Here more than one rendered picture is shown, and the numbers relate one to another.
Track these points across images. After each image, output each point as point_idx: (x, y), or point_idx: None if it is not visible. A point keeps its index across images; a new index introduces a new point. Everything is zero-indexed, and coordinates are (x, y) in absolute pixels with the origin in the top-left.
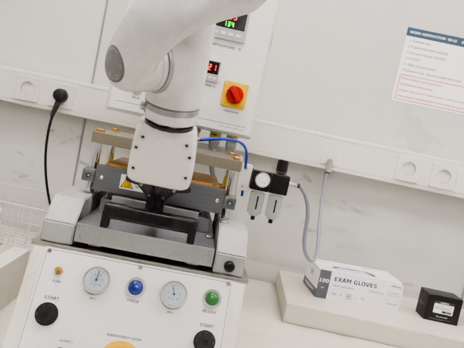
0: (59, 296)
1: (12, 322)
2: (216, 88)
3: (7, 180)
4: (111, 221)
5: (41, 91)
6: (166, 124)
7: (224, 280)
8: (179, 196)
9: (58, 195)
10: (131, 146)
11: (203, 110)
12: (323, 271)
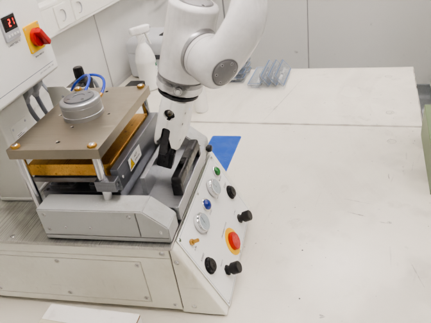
0: (202, 252)
1: (208, 290)
2: (21, 40)
3: None
4: (157, 192)
5: None
6: (201, 91)
7: (210, 157)
8: (147, 140)
9: (144, 211)
10: (175, 127)
11: (25, 69)
12: None
